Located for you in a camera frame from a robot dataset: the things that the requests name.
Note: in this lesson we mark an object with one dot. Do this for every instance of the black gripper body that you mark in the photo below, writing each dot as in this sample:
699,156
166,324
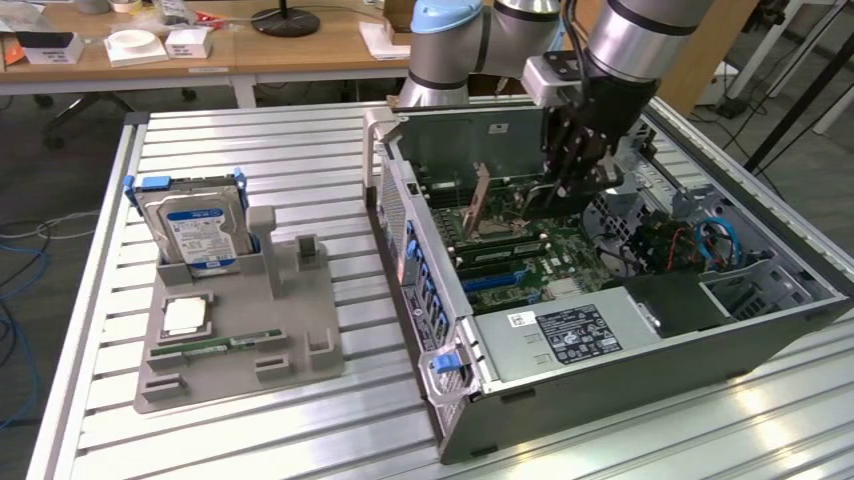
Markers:
617,105

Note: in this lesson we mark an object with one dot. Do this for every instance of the black graphics card metal bracket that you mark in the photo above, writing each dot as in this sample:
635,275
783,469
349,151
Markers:
477,210

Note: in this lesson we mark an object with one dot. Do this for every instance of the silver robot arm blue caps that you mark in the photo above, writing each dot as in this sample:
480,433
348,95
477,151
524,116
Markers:
641,35

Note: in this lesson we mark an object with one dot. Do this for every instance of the metal disk bay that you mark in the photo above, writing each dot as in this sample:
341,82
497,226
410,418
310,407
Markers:
768,295
641,200

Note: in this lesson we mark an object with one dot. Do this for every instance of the green motherboard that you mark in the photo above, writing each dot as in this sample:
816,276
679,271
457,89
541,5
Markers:
568,250

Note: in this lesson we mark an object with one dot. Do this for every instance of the CPU socket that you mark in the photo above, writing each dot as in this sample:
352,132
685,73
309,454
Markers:
501,232

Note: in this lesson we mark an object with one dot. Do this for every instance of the installed RAM stick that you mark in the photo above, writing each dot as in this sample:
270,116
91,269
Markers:
501,256

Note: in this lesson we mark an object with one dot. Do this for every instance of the wooden cabinet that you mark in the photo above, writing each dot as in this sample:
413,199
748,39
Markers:
728,15

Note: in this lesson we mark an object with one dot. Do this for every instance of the silver heatsink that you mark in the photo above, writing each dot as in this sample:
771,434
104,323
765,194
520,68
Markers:
565,287

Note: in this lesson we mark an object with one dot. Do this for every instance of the black stand pole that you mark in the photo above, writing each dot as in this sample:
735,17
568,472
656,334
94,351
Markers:
799,110

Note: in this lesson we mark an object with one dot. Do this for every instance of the blue expansion slot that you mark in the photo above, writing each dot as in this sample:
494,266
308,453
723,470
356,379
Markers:
494,283

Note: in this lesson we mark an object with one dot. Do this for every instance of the blue slot retainer clip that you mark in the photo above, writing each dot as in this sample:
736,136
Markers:
410,247

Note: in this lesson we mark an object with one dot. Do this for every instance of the white paper stack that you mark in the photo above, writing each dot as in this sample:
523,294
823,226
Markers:
381,45

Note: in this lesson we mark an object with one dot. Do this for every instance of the brown cardboard box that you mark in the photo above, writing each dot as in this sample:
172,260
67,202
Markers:
397,15

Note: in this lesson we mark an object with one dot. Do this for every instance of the silver power supply unit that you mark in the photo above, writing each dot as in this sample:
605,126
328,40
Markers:
514,345

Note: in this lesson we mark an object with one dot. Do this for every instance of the wooden desk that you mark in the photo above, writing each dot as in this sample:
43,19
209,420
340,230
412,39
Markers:
94,67
321,50

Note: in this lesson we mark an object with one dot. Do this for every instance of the blue case latch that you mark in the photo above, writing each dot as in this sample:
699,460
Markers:
446,362

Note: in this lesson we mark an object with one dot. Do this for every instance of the open grey PC case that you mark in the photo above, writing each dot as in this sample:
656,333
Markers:
601,400

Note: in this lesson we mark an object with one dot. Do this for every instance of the black lamp base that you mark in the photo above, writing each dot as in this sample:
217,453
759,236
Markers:
288,25

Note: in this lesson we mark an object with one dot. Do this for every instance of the hard disk in blue caddy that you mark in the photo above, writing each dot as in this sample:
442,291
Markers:
197,235

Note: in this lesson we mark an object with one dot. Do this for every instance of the small white box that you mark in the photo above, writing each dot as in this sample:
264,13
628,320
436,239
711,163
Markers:
188,47

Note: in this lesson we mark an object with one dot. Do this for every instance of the green RAM stick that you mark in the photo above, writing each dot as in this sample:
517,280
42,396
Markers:
221,343

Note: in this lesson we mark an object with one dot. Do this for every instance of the silver CPU chip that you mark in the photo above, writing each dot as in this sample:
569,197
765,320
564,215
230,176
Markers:
186,317

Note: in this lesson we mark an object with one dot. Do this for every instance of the clear plastic bag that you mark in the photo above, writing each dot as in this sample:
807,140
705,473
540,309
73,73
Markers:
174,12

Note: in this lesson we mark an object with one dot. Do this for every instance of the grey plastic parts rack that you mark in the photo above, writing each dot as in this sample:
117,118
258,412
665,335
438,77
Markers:
234,380

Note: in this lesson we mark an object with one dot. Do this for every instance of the white square block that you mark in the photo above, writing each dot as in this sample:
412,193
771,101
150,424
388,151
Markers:
137,50

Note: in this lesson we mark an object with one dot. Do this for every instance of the black office chair base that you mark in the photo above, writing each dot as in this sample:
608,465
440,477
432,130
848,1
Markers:
57,140

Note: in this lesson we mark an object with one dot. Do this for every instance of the grey cup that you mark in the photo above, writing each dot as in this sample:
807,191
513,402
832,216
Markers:
93,6

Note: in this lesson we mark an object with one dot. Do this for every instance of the white box black lid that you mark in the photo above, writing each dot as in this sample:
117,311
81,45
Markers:
54,52

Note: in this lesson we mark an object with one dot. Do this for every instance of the orange box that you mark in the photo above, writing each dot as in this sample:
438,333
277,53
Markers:
10,55

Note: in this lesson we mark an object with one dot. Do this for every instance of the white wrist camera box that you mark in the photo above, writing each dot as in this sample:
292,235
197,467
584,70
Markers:
544,85

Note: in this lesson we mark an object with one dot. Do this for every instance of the white pedestal box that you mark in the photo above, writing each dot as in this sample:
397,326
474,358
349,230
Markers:
711,85

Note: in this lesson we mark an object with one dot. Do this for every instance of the white table frame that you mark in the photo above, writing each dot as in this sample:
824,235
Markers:
745,75

